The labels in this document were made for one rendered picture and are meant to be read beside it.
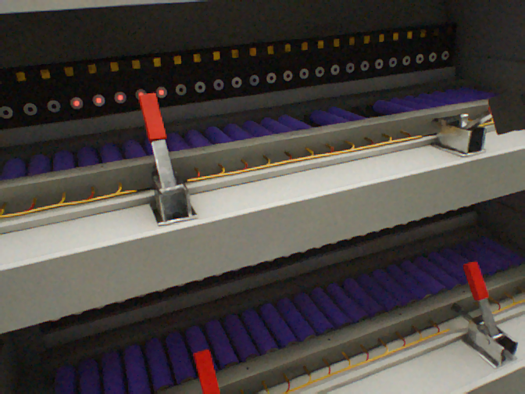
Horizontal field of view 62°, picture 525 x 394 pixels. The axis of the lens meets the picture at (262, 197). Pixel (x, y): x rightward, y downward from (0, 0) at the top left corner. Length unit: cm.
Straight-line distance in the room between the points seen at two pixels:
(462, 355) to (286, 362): 17
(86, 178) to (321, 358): 26
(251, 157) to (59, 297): 18
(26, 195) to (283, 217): 19
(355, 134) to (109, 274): 25
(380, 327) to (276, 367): 11
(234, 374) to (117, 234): 17
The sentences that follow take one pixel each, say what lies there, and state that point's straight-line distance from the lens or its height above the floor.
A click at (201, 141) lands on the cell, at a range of 41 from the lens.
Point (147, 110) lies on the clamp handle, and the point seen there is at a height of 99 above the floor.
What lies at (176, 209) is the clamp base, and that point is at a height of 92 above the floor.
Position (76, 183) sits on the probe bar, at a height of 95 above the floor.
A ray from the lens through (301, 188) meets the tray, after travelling 35.
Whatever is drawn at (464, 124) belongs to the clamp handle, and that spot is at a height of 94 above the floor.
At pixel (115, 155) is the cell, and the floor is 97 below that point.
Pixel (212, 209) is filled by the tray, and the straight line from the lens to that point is 32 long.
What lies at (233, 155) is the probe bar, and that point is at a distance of 38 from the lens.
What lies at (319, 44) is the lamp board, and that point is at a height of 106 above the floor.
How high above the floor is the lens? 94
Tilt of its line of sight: 5 degrees down
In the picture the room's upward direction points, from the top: 11 degrees counter-clockwise
